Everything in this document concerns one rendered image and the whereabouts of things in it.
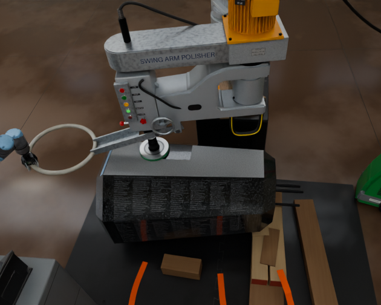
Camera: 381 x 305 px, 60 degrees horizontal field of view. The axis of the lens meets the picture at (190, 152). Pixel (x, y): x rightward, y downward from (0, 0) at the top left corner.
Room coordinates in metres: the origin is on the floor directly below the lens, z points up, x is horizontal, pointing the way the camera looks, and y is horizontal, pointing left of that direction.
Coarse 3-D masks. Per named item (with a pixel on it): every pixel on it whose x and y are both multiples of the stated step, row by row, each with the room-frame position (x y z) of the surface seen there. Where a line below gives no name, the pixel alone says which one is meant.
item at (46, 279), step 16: (0, 256) 0.94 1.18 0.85; (32, 272) 0.82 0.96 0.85; (48, 272) 0.80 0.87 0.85; (64, 272) 0.86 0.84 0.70; (32, 288) 0.73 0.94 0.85; (48, 288) 0.73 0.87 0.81; (64, 288) 0.79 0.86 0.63; (80, 288) 0.87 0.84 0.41; (16, 304) 0.65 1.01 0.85; (32, 304) 0.64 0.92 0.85; (48, 304) 0.67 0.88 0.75; (64, 304) 0.72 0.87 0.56; (80, 304) 0.79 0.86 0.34; (96, 304) 0.87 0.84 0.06
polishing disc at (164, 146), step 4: (160, 140) 1.71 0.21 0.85; (164, 140) 1.71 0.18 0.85; (144, 144) 1.70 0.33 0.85; (160, 144) 1.67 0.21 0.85; (164, 144) 1.67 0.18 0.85; (140, 148) 1.66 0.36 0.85; (144, 148) 1.65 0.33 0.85; (160, 148) 1.63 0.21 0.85; (164, 148) 1.63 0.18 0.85; (168, 148) 1.63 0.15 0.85; (140, 152) 1.62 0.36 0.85; (144, 152) 1.61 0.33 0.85; (148, 152) 1.61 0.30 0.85; (152, 152) 1.60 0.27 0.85; (156, 152) 1.60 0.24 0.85; (160, 152) 1.59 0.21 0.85; (164, 152) 1.59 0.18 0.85; (144, 156) 1.58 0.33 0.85; (148, 156) 1.57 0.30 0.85; (152, 156) 1.57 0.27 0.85; (156, 156) 1.56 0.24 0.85; (160, 156) 1.56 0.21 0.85
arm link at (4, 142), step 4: (0, 136) 1.41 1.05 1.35; (4, 136) 1.42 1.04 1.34; (8, 136) 1.43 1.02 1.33; (0, 140) 1.39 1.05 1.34; (4, 140) 1.40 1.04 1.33; (8, 140) 1.40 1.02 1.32; (12, 140) 1.42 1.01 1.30; (0, 144) 1.37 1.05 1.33; (4, 144) 1.38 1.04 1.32; (8, 144) 1.38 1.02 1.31; (12, 144) 1.39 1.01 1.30; (0, 148) 1.36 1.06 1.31; (4, 148) 1.36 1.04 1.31; (8, 148) 1.37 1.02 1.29; (0, 152) 1.39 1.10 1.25; (4, 152) 1.39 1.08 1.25; (8, 152) 1.42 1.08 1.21
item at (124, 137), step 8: (128, 128) 1.71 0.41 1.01; (168, 128) 1.58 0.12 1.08; (104, 136) 1.72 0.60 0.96; (112, 136) 1.72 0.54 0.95; (120, 136) 1.71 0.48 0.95; (128, 136) 1.68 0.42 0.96; (136, 136) 1.60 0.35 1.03; (144, 136) 1.59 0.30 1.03; (152, 136) 1.59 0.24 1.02; (104, 144) 1.69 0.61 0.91; (112, 144) 1.61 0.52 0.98; (120, 144) 1.60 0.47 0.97; (128, 144) 1.60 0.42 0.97; (96, 152) 1.61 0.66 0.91
